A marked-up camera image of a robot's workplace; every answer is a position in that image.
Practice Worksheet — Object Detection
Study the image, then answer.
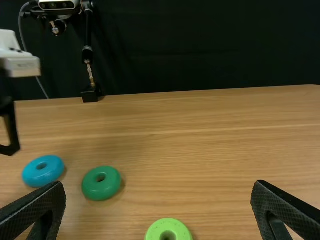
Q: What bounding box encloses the dark green ring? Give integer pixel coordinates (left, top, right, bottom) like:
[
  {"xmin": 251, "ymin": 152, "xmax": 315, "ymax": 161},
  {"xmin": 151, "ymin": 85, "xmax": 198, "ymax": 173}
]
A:
[{"xmin": 81, "ymin": 165, "xmax": 123, "ymax": 202}]

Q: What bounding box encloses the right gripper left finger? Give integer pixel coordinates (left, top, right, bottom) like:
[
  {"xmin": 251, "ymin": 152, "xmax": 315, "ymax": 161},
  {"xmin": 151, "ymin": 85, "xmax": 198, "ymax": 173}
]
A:
[{"xmin": 0, "ymin": 180, "xmax": 67, "ymax": 240}]

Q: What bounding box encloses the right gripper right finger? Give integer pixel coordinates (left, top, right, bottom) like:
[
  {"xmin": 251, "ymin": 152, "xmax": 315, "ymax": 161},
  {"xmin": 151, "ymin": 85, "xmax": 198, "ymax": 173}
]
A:
[{"xmin": 250, "ymin": 179, "xmax": 320, "ymax": 240}]

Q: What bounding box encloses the grey camera cable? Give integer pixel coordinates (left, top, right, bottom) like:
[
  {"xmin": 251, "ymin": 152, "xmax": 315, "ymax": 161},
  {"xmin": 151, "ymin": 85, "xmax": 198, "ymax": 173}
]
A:
[{"xmin": 18, "ymin": 1, "xmax": 50, "ymax": 100}]

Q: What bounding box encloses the silver camera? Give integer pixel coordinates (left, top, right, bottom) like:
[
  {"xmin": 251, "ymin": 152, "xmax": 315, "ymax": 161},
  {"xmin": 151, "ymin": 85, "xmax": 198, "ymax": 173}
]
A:
[{"xmin": 37, "ymin": 0, "xmax": 81, "ymax": 12}]

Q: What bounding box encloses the light blue ring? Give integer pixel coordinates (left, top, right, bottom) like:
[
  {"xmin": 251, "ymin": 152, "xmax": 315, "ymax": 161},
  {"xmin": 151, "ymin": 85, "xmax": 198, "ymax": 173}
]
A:
[{"xmin": 21, "ymin": 154, "xmax": 66, "ymax": 189}]

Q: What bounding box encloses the black clamp stand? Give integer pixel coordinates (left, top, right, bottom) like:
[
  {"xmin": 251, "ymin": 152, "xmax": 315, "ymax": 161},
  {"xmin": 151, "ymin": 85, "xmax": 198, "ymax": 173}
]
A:
[{"xmin": 21, "ymin": 0, "xmax": 104, "ymax": 104}]

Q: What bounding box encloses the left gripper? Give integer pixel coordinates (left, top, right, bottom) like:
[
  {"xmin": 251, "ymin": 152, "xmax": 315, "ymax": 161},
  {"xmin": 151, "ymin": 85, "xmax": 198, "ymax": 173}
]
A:
[{"xmin": 0, "ymin": 74, "xmax": 22, "ymax": 158}]

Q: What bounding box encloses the light green ring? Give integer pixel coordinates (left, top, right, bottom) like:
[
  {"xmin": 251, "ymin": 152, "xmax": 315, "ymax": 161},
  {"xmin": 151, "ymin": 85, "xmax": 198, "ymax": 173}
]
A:
[{"xmin": 144, "ymin": 217, "xmax": 194, "ymax": 240}]

